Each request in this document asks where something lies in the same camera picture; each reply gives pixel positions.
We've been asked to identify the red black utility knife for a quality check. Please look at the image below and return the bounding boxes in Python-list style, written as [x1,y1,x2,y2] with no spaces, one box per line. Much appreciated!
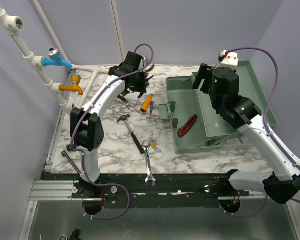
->
[177,114,198,138]

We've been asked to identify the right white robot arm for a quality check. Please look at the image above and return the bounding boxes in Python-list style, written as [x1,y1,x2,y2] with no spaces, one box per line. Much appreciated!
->
[192,63,300,204]

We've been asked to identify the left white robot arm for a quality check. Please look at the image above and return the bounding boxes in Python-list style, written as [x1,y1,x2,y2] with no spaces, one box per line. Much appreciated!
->
[70,51,149,198]

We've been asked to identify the orange black long-nose pliers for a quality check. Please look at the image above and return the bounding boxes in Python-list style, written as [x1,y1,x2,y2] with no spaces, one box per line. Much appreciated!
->
[145,64,155,75]

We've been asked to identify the small red blue screwdriver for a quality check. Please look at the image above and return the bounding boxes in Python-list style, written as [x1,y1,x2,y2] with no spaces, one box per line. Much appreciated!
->
[149,101,155,115]

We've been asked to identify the orange plastic tap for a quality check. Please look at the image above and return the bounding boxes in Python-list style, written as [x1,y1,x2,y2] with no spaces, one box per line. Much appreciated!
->
[59,74,84,96]

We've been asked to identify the silver open-end wrench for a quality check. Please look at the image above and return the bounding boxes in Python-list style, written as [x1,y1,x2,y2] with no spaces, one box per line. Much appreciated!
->
[141,141,156,187]

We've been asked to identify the yellow hex key set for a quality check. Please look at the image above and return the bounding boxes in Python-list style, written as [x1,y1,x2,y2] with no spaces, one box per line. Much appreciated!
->
[149,140,160,151]

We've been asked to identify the blue plastic tap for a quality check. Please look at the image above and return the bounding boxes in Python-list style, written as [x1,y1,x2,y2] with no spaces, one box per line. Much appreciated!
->
[41,47,73,70]

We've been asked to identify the silver socket bar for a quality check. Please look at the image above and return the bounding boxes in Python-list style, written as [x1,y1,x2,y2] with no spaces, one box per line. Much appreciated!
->
[61,150,81,175]

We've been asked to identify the white pvc pipe assembly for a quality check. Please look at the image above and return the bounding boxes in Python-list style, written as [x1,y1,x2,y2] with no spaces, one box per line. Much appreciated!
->
[0,0,131,118]

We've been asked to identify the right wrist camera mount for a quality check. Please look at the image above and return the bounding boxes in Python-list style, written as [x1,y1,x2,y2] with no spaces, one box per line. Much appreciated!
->
[216,50,239,70]

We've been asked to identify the yellow handle tool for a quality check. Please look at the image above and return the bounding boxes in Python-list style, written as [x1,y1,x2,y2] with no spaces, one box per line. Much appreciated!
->
[140,94,153,113]

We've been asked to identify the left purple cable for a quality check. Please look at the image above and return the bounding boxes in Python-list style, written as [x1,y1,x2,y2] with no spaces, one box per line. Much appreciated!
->
[69,43,155,221]

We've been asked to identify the purple cable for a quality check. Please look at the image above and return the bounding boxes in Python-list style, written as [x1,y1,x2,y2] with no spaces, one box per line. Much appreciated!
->
[218,46,300,219]
[69,43,155,221]

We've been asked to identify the claw hammer black handle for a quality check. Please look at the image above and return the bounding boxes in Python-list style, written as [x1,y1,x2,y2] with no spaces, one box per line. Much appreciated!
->
[116,113,146,154]

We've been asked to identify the green handle screwdriver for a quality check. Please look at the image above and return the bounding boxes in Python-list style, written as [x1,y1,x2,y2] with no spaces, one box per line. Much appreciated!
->
[66,144,77,152]

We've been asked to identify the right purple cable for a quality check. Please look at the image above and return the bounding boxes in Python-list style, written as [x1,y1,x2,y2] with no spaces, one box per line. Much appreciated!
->
[218,46,300,219]

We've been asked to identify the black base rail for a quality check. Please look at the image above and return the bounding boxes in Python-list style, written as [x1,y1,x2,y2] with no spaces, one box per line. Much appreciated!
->
[40,172,264,212]

